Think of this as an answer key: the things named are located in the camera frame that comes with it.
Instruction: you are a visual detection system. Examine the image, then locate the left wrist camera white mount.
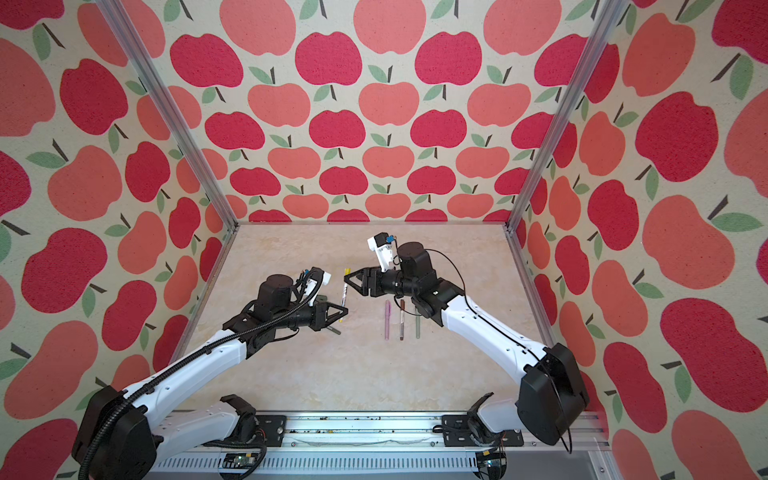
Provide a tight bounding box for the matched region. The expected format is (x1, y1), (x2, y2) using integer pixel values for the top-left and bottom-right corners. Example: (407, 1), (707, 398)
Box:
(299, 267), (332, 305)

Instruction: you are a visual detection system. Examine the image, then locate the light green pen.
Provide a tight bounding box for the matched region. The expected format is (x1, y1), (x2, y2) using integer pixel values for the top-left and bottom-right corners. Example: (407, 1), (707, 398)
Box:
(414, 315), (422, 340)

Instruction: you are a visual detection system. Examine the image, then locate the aluminium right rear corner post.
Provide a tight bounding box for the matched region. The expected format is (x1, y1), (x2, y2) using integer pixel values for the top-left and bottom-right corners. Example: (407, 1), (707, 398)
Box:
(504, 0), (629, 238)

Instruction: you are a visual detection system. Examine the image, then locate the aluminium left rear corner post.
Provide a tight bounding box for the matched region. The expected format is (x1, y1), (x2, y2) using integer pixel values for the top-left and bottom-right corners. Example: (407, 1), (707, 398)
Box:
(96, 1), (239, 235)

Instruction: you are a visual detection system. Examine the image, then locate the pink pen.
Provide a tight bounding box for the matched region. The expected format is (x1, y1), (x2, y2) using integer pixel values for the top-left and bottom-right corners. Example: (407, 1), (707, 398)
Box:
(384, 300), (392, 341)

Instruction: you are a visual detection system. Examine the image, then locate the aluminium corner post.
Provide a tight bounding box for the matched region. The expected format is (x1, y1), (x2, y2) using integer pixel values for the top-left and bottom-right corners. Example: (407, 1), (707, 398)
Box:
(96, 1), (239, 235)
(504, 0), (629, 238)

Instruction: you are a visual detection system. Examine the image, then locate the white pen yellow end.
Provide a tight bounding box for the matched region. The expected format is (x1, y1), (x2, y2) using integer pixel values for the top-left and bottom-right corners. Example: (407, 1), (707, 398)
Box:
(341, 280), (348, 308)

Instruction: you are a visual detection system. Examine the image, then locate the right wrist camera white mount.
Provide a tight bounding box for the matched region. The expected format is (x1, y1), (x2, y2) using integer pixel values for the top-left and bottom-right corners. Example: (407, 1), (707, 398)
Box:
(367, 232), (397, 272)

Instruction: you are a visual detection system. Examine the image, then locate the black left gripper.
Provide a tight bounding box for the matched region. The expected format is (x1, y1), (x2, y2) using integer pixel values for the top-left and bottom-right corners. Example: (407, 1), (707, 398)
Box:
(273, 297), (349, 332)

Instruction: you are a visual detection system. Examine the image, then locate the white pen brown end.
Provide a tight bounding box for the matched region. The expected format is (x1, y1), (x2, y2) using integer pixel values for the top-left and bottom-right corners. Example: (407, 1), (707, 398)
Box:
(399, 299), (406, 341)

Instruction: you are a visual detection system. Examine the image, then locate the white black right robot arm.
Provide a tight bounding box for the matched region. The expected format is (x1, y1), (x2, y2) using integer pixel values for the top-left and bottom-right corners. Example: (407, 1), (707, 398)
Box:
(344, 236), (589, 446)

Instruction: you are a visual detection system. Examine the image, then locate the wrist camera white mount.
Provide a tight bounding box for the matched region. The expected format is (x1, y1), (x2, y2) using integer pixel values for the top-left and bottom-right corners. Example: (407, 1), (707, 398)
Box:
(299, 267), (332, 305)
(367, 232), (397, 272)

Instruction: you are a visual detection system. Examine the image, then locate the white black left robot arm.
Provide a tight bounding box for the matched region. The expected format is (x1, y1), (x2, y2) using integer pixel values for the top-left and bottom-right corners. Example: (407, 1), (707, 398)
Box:
(72, 267), (348, 479)

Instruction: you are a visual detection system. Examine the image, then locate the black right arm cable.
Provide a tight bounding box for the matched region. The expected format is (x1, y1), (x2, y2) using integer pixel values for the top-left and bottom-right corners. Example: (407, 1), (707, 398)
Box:
(392, 247), (574, 454)

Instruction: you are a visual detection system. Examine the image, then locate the aluminium front rail base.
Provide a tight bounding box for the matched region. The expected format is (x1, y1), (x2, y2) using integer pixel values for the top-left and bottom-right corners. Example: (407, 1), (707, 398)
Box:
(121, 412), (621, 479)

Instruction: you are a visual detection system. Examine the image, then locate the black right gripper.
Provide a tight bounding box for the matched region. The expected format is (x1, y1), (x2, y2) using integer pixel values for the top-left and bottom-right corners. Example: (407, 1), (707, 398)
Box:
(341, 263), (417, 302)

